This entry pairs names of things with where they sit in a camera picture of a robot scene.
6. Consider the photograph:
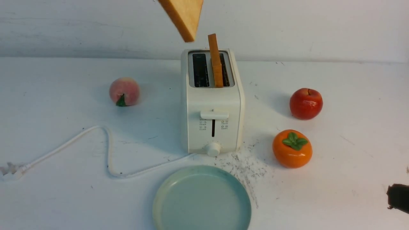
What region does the pink peach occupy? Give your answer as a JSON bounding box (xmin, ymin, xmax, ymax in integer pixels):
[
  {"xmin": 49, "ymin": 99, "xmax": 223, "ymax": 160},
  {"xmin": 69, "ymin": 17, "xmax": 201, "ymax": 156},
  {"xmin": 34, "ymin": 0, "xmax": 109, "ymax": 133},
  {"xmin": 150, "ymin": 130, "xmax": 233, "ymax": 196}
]
[{"xmin": 109, "ymin": 77, "xmax": 140, "ymax": 107}]

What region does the toasted bread slice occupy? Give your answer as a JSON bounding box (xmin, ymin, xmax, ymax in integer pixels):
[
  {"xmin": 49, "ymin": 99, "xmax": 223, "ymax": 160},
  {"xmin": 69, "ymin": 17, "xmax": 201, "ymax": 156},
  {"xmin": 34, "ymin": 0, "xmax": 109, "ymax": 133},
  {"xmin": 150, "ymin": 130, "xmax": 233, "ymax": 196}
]
[
  {"xmin": 158, "ymin": 0, "xmax": 204, "ymax": 42},
  {"xmin": 208, "ymin": 34, "xmax": 224, "ymax": 88}
]

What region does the white two-slot toaster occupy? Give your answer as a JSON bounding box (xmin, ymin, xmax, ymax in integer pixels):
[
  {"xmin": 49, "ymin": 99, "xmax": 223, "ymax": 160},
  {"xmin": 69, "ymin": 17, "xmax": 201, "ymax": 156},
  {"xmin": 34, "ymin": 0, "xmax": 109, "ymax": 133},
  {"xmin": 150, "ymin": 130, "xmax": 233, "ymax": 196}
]
[{"xmin": 180, "ymin": 49, "xmax": 245, "ymax": 157}]

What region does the orange persimmon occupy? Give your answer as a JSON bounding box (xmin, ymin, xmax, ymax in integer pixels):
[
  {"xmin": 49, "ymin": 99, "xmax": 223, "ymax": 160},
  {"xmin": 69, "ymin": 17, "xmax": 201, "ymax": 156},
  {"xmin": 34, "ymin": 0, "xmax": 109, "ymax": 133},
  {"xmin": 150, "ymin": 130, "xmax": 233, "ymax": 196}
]
[{"xmin": 272, "ymin": 129, "xmax": 313, "ymax": 169}]

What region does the red apple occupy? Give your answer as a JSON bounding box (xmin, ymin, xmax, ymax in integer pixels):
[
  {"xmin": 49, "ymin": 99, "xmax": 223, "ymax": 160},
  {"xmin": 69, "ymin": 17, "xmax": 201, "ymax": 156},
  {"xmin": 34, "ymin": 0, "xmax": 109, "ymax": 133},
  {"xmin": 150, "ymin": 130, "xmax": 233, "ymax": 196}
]
[{"xmin": 289, "ymin": 88, "xmax": 323, "ymax": 120}]

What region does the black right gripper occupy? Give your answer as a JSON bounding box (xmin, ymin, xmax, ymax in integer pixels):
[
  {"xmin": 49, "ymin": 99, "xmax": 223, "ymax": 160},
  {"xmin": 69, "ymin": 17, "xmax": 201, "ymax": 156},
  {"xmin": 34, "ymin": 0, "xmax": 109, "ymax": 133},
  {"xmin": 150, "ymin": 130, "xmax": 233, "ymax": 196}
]
[{"xmin": 387, "ymin": 184, "xmax": 409, "ymax": 214}]

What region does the pale green round plate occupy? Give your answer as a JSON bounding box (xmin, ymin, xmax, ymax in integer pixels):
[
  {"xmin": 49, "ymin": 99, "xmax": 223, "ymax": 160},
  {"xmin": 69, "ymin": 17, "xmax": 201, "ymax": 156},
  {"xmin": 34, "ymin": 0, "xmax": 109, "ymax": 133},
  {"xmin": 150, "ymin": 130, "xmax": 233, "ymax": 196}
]
[{"xmin": 152, "ymin": 165, "xmax": 252, "ymax": 230}]

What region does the white power cable with plug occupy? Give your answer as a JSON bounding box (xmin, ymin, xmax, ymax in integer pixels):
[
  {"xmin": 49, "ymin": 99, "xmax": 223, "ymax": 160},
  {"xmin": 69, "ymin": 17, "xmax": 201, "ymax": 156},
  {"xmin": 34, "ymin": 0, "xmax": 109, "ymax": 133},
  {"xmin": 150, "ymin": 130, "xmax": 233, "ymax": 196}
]
[{"xmin": 0, "ymin": 126, "xmax": 195, "ymax": 182}]

